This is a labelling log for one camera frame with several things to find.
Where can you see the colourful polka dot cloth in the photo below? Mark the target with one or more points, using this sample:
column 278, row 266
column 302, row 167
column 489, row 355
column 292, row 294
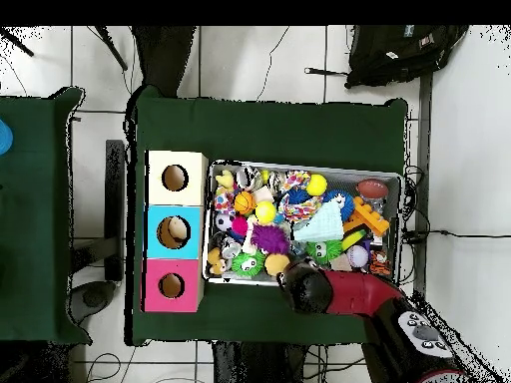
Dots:
column 299, row 207

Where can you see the black backpack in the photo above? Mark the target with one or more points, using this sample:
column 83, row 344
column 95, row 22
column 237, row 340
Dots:
column 399, row 56

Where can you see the blue fuzzy toy with eyes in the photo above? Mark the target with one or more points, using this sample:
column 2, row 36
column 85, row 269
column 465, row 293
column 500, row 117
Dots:
column 346, row 203

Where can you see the small brown football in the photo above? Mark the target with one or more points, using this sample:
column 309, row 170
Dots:
column 373, row 189

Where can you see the orange plastic building block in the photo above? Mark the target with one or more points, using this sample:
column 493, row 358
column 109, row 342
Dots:
column 369, row 217

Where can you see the wooden box with three holes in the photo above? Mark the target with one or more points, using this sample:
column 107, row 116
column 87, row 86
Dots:
column 194, row 239

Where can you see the blue round object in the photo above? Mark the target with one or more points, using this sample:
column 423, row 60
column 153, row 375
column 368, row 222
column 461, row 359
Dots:
column 4, row 137

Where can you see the small orange basketball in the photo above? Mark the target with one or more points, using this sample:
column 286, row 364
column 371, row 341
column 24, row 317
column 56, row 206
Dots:
column 245, row 203

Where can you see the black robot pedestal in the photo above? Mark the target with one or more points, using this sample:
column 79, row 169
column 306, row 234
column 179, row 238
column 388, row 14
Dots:
column 255, row 367

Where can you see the beige rounded toy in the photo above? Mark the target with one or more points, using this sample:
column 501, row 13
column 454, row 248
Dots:
column 177, row 231

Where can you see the purple spiky ball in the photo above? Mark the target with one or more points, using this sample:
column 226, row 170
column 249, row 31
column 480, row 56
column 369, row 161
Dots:
column 270, row 239

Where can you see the white baseball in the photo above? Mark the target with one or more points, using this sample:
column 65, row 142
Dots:
column 358, row 255

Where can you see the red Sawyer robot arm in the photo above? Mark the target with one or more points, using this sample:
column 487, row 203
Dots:
column 359, row 294

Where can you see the mint green knitted cloth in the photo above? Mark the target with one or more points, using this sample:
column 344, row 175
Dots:
column 321, row 225

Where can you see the dark green table cloth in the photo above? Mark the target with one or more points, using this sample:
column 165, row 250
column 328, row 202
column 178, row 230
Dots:
column 263, row 128
column 40, row 199

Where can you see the clear mesh bin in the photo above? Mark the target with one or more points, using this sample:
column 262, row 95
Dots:
column 239, row 281

